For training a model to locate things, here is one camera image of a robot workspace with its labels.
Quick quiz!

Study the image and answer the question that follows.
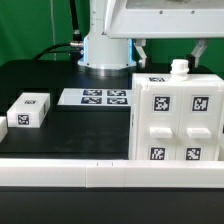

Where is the white front fence rail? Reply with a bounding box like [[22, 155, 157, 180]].
[[0, 159, 224, 188]]

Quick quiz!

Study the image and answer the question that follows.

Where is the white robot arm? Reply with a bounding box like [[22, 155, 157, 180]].
[[79, 0, 224, 76]]

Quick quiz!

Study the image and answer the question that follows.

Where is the white fence rail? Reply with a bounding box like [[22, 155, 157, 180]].
[[0, 159, 224, 188], [0, 116, 8, 142]]

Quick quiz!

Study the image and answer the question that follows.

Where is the white cabinet door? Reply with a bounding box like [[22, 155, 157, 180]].
[[176, 82, 224, 161], [135, 84, 182, 161]]

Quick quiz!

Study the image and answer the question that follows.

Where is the white cabinet top block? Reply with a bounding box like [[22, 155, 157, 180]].
[[7, 92, 50, 128]]

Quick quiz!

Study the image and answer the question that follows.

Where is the black thick cable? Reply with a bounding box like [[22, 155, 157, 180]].
[[32, 0, 84, 62]]

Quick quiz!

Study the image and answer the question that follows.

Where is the white cabinet body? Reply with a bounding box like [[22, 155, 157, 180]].
[[128, 58, 224, 162]]

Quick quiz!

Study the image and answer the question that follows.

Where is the white base tag plate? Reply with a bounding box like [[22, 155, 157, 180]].
[[58, 88, 132, 107]]

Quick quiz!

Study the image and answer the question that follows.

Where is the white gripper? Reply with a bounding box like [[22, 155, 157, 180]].
[[104, 0, 224, 69]]

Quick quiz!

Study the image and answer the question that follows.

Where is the white left fence rail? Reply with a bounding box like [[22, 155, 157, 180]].
[[0, 116, 8, 142]]

